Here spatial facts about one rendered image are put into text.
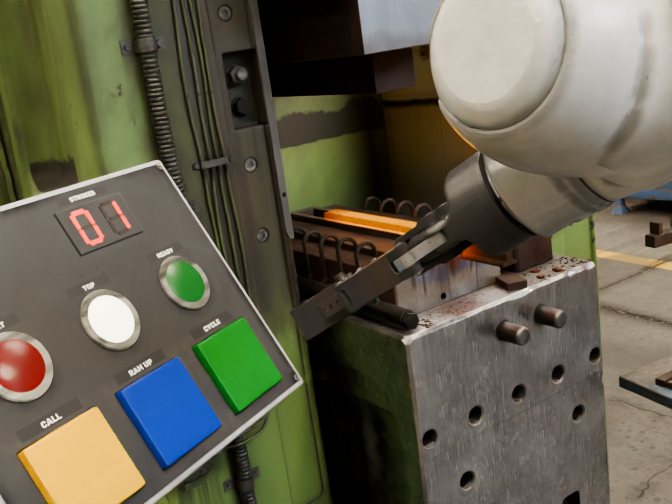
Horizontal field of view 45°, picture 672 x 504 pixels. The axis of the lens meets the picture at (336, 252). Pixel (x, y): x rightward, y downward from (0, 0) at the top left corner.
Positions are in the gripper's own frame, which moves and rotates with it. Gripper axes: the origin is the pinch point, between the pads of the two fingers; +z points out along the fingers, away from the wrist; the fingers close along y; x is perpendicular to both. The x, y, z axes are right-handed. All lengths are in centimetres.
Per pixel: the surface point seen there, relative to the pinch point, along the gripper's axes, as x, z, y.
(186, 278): 9.7, 12.8, 0.2
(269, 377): -2.8, 12.5, 2.1
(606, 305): -72, 91, 285
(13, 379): 8.7, 12.9, -20.9
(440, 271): -5.4, 13.2, 43.0
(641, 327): -81, 75, 262
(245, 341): 1.5, 12.5, 2.0
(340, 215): 10, 31, 57
